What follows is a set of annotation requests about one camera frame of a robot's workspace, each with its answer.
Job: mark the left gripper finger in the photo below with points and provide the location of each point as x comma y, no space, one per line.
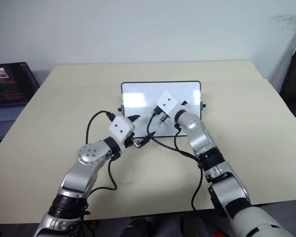
134,118
146,140

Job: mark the dark rounded shape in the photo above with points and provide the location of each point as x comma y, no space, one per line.
136,228

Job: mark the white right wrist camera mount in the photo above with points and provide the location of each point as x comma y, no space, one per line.
169,102

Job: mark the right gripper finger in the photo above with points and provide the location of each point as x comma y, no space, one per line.
163,120
184,103

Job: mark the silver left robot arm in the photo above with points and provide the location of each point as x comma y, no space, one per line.
88,155

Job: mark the open dark laptop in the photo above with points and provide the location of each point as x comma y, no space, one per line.
7,86

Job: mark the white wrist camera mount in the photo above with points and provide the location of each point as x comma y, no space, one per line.
169,102
121,129

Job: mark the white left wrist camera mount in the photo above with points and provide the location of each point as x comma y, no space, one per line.
121,129

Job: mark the small black-framed whiteboard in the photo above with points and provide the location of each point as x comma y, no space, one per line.
138,98

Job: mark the tall black panel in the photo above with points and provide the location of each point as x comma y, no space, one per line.
294,71

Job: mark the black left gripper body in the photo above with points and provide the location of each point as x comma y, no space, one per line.
137,144

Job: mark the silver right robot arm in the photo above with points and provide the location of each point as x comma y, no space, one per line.
199,138

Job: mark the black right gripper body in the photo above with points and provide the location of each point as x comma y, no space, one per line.
165,117

